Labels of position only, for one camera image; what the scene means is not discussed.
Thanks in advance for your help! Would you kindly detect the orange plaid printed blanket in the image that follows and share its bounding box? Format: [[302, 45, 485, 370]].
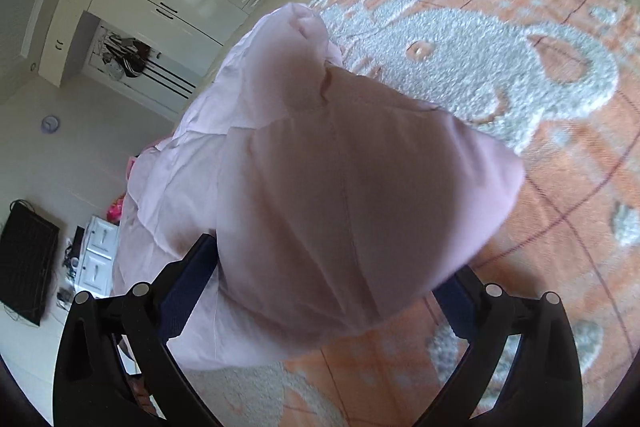
[[187, 0, 640, 427]]

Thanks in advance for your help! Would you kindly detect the black striped hanging bag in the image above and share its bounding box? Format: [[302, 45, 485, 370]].
[[122, 54, 147, 78]]

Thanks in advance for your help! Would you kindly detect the black flat television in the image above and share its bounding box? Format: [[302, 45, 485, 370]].
[[0, 199, 61, 328]]

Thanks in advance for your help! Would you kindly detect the white drawer chest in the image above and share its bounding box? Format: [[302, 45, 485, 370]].
[[79, 215, 121, 299]]

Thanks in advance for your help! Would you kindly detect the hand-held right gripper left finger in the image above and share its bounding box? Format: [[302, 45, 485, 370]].
[[52, 233, 221, 427]]

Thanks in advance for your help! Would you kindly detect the brown hanging bag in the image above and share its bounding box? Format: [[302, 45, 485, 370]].
[[120, 37, 152, 58]]

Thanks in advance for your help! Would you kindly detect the white hanging bag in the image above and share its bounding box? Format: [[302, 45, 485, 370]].
[[102, 53, 124, 80]]

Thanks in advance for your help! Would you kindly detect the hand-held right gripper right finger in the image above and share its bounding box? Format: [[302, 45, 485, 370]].
[[415, 263, 585, 427]]

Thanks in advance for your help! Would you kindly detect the pink quilted jacket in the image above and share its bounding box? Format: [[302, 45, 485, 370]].
[[112, 2, 527, 370]]

